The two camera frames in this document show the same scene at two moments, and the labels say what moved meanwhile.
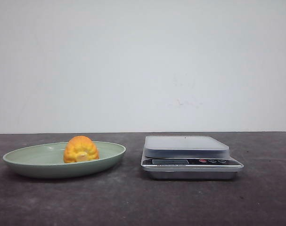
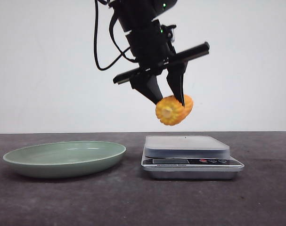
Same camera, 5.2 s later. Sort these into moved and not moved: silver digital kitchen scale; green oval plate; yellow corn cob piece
Moved: yellow corn cob piece
Not moved: silver digital kitchen scale; green oval plate
